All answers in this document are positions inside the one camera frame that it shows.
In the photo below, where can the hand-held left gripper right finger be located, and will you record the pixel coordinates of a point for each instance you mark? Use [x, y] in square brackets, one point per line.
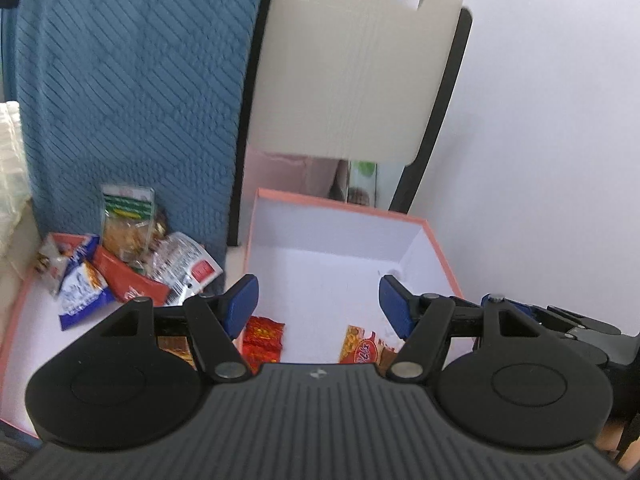
[395, 305]

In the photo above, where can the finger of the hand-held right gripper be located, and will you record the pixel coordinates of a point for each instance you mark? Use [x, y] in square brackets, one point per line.
[527, 316]
[580, 319]

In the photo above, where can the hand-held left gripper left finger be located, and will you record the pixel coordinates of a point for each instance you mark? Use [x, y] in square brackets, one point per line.
[240, 305]

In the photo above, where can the clear silver snack packet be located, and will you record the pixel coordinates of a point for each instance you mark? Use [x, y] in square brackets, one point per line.
[180, 260]

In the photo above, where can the pink cardboard box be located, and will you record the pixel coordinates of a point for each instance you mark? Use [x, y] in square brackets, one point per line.
[325, 270]

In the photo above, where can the dark brown snack packet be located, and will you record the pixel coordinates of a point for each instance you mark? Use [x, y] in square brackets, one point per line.
[161, 222]

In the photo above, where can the red orange snack packet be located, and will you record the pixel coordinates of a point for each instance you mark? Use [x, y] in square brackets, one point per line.
[125, 280]

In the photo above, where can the green label snack packet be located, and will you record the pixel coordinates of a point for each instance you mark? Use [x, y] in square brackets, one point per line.
[125, 215]

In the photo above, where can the small white blue snack packet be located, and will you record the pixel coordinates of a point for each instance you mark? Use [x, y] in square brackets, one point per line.
[55, 260]

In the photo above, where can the small red snack packet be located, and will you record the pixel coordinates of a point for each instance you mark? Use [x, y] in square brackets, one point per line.
[262, 337]

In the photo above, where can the small patterned container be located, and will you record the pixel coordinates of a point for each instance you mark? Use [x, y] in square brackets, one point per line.
[362, 180]

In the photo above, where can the pink bag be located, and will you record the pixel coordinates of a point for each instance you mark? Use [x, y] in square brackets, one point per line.
[280, 175]

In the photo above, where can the blue quilted chair cover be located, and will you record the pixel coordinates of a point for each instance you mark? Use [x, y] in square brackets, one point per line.
[130, 85]

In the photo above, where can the cream quilted bedspread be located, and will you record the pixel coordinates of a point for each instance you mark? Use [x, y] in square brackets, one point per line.
[10, 160]

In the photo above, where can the cream chair with black frame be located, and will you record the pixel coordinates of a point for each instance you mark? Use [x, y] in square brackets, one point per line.
[350, 70]

